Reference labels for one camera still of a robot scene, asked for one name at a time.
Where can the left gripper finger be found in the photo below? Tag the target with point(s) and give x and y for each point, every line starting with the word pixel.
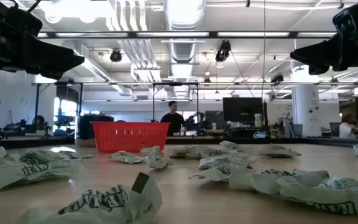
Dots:
pixel 51 57
pixel 57 76

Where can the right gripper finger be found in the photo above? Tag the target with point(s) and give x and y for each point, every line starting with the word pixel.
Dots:
pixel 319 70
pixel 322 54

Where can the black background robot arm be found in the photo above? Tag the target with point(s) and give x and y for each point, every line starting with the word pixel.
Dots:
pixel 197 124
pixel 14 127

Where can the grey waste bin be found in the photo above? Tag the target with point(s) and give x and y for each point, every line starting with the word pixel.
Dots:
pixel 297 130

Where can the white round column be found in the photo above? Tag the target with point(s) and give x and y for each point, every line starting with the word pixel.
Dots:
pixel 306 109

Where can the person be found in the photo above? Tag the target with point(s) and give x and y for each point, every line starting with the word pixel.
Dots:
pixel 346 129
pixel 172 123

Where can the white bottle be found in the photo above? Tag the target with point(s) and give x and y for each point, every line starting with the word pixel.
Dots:
pixel 258 121

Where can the black rig crossbar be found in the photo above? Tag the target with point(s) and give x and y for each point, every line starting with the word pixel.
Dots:
pixel 132 34

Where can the red plastic basket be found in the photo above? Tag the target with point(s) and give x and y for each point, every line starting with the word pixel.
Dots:
pixel 129 137

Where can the black background rig frame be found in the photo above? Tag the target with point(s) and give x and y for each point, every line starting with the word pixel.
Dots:
pixel 37 105

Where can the black hanging camera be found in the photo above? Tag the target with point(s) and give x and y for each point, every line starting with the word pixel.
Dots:
pixel 116 56
pixel 277 78
pixel 223 51

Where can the black aluminium table frame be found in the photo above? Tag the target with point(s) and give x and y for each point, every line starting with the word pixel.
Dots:
pixel 26 143

